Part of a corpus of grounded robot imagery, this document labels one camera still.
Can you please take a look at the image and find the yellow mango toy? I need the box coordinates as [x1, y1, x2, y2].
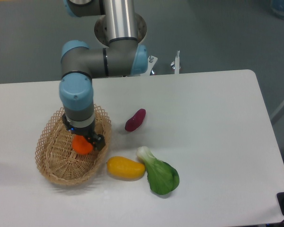
[106, 156, 145, 180]

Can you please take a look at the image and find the green bok choy toy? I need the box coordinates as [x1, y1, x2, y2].
[136, 146, 180, 195]

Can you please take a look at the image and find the orange toy fruit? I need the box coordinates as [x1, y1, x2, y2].
[71, 135, 93, 155]

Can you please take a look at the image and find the white base bracket frame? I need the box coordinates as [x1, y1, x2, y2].
[140, 50, 181, 76]

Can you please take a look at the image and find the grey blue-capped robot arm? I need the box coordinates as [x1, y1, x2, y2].
[59, 0, 148, 150]

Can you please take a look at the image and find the woven wicker basket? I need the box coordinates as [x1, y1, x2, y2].
[35, 105, 112, 186]

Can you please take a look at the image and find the purple sweet potato toy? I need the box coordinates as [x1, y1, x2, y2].
[124, 109, 146, 132]

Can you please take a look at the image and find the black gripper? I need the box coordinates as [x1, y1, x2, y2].
[62, 114, 106, 151]

